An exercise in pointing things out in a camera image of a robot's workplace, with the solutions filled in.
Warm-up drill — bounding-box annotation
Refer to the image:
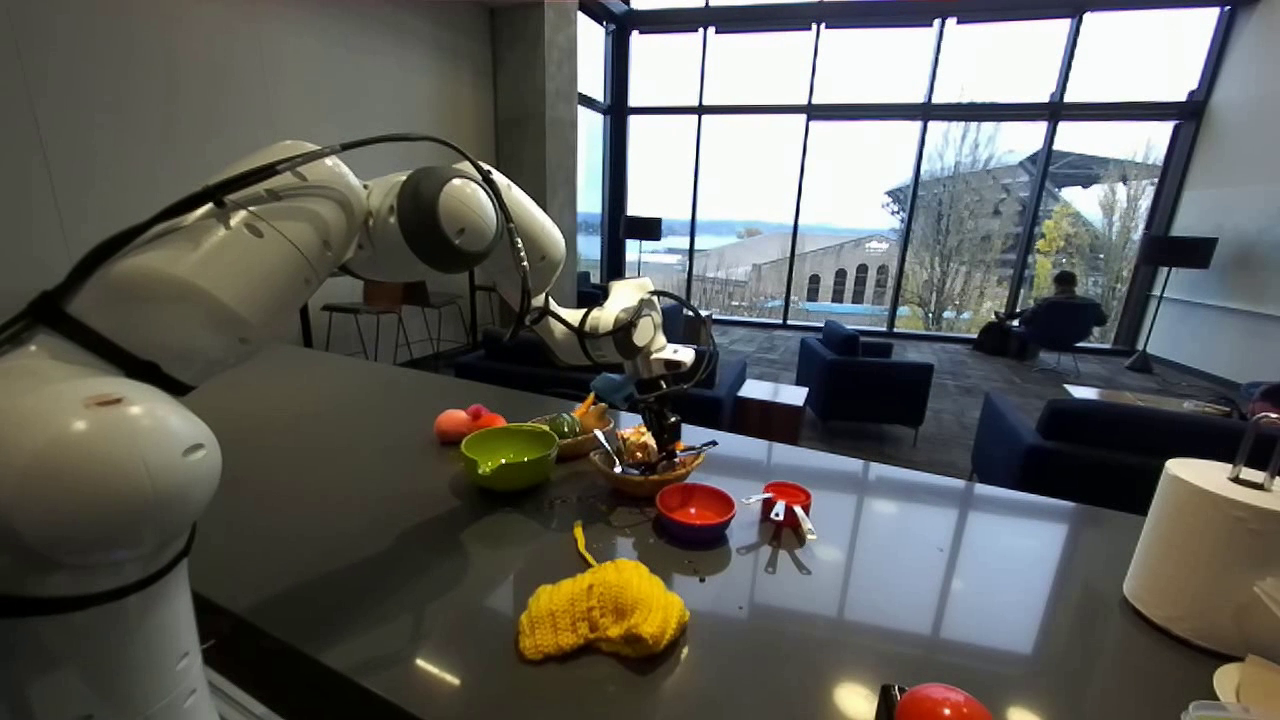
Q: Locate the wooden chair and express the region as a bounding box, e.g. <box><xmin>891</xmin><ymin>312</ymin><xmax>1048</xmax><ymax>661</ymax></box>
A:
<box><xmin>316</xmin><ymin>275</ymin><xmax>465</xmax><ymax>367</ymax></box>

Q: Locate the low coffee table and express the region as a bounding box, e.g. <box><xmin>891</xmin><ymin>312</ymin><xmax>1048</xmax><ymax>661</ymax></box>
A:
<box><xmin>1061</xmin><ymin>381</ymin><xmax>1247</xmax><ymax>421</ymax></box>

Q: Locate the seated person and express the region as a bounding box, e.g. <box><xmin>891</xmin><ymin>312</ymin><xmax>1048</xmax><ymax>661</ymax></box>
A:
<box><xmin>1014</xmin><ymin>269</ymin><xmax>1112</xmax><ymax>355</ymax></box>

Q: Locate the white paper towel roll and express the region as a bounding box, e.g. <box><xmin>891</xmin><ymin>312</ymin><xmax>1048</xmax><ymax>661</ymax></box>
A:
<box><xmin>1118</xmin><ymin>456</ymin><xmax>1280</xmax><ymax>663</ymax></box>

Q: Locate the small black speaker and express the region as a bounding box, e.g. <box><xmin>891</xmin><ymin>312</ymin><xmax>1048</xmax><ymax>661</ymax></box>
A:
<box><xmin>620</xmin><ymin>211</ymin><xmax>667</xmax><ymax>293</ymax></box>

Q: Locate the red emergency stop button box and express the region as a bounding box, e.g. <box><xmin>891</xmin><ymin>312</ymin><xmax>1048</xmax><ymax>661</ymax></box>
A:
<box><xmin>874</xmin><ymin>680</ymin><xmax>998</xmax><ymax>720</ymax></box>

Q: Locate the yellow crocheted cloth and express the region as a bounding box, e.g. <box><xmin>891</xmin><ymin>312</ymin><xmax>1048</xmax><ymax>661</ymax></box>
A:
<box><xmin>517</xmin><ymin>516</ymin><xmax>696</xmax><ymax>667</ymax></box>

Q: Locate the small wicker basket with food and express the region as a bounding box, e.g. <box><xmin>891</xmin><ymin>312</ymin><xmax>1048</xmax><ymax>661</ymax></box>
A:
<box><xmin>536</xmin><ymin>394</ymin><xmax>620</xmax><ymax>464</ymax></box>

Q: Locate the blue armchair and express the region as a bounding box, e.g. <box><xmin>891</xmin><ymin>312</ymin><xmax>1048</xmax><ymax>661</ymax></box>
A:
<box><xmin>791</xmin><ymin>315</ymin><xmax>938</xmax><ymax>432</ymax></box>

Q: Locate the teal wrist camera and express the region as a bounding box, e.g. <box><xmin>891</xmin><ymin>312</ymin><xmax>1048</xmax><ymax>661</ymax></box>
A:
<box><xmin>587</xmin><ymin>367</ymin><xmax>644</xmax><ymax>413</ymax></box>

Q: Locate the pink peach toy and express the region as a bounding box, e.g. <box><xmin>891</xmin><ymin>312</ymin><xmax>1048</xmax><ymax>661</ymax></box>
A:
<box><xmin>432</xmin><ymin>404</ymin><xmax>481</xmax><ymax>448</ymax></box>

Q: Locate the small red cup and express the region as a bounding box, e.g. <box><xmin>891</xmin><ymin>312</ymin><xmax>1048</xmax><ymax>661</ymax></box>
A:
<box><xmin>756</xmin><ymin>482</ymin><xmax>816</xmax><ymax>526</ymax></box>

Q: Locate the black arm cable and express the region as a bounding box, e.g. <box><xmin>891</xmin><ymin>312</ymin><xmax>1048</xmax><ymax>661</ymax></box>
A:
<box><xmin>0</xmin><ymin>129</ymin><xmax>538</xmax><ymax>353</ymax></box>

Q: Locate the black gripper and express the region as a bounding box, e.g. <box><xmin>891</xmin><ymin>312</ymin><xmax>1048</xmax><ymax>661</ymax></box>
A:
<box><xmin>625</xmin><ymin>347</ymin><xmax>702</xmax><ymax>470</ymax></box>

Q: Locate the white plate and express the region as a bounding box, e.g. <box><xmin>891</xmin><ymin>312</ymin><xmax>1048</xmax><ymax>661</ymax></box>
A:
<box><xmin>1206</xmin><ymin>653</ymin><xmax>1280</xmax><ymax>720</ymax></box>

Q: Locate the black speaker on tall stand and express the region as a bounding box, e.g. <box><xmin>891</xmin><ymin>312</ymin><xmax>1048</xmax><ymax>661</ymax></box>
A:
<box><xmin>1122</xmin><ymin>234</ymin><xmax>1223</xmax><ymax>381</ymax></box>

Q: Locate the white and red small toy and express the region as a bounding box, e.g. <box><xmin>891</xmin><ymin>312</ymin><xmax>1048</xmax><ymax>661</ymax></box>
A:
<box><xmin>751</xmin><ymin>492</ymin><xmax>820</xmax><ymax>551</ymax></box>

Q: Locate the small dark side table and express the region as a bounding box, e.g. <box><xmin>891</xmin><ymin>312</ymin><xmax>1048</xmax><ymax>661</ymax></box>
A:
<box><xmin>730</xmin><ymin>375</ymin><xmax>816</xmax><ymax>448</ymax></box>

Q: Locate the dark navy sofa with cushion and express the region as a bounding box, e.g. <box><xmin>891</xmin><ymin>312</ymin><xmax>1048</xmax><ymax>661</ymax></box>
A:
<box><xmin>966</xmin><ymin>390</ymin><xmax>1280</xmax><ymax>519</ymax></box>

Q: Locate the red bowl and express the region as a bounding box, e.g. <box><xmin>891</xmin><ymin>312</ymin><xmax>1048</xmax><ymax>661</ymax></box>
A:
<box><xmin>653</xmin><ymin>482</ymin><xmax>739</xmax><ymax>546</ymax></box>

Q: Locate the green bowl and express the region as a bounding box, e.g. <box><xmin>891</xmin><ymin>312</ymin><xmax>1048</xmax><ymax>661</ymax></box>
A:
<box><xmin>454</xmin><ymin>421</ymin><xmax>563</xmax><ymax>498</ymax></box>

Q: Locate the wicker basket with wooden strips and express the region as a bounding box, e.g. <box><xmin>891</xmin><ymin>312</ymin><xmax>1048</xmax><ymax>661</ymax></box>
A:
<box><xmin>584</xmin><ymin>421</ymin><xmax>706</xmax><ymax>504</ymax></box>

